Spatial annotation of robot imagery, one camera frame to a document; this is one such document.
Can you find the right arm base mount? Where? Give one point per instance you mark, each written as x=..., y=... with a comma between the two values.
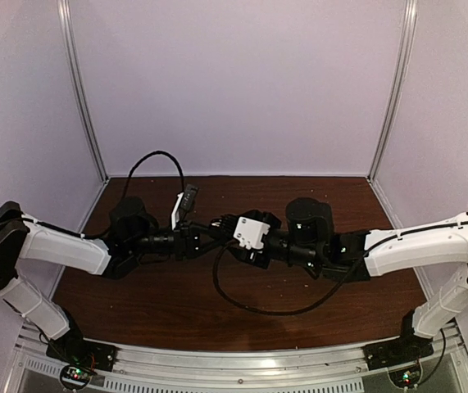
x=401, y=357

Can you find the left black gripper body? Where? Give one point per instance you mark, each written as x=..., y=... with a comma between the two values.
x=181, y=237

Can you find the aluminium post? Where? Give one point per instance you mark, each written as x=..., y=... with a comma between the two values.
x=64, y=13
x=408, y=31

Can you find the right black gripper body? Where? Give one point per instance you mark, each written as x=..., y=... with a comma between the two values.
x=249, y=257

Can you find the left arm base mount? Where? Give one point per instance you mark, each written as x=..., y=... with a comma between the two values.
x=79, y=370

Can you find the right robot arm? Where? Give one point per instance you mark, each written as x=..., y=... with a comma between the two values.
x=311, y=243

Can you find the aluminium front rail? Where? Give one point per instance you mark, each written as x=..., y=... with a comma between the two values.
x=327, y=369

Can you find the left aluminium post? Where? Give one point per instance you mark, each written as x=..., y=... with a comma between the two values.
x=64, y=13

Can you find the right aluminium post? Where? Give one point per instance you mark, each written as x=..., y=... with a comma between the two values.
x=408, y=31

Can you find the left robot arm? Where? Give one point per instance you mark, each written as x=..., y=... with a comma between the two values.
x=132, y=234

